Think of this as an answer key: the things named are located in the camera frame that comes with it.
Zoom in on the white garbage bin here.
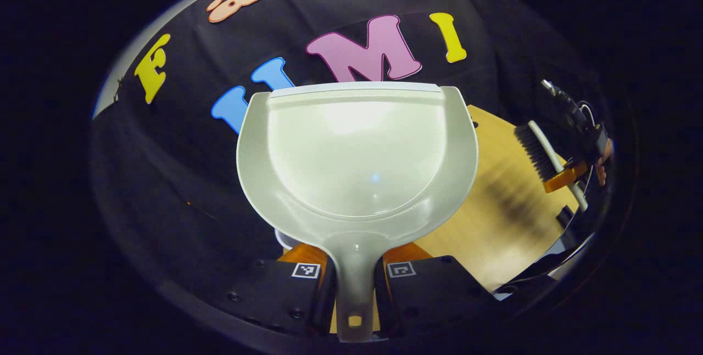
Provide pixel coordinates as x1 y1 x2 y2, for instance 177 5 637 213
274 228 300 251

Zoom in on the small white broom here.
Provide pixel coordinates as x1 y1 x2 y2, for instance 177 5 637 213
515 120 588 213

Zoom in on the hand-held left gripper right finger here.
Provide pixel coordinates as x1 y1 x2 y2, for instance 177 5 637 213
375 242 495 339

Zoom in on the black backdrop cloth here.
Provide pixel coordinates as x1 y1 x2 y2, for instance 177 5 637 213
91 0 616 312

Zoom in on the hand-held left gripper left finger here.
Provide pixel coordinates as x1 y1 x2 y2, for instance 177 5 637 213
222 242 336 340

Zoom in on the white dustpan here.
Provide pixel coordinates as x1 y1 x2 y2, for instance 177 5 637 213
236 81 479 343

